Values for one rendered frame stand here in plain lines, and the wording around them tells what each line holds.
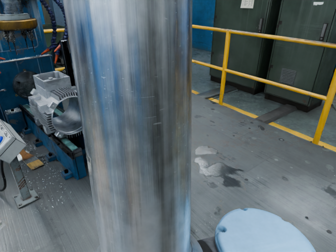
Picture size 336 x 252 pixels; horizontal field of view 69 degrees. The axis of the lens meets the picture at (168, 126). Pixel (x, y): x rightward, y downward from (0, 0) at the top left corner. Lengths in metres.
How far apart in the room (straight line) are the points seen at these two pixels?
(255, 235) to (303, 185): 0.68
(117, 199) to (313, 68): 3.54
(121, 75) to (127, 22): 0.04
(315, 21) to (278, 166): 2.72
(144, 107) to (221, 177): 0.83
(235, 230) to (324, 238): 0.54
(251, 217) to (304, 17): 3.40
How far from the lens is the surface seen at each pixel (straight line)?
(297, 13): 3.76
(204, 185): 0.96
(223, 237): 0.40
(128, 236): 0.26
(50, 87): 1.05
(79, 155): 0.98
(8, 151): 0.83
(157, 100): 0.20
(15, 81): 1.46
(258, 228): 0.43
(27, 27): 1.30
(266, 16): 3.98
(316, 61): 3.67
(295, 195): 1.02
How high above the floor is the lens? 1.43
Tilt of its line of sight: 28 degrees down
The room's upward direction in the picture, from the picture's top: straight up
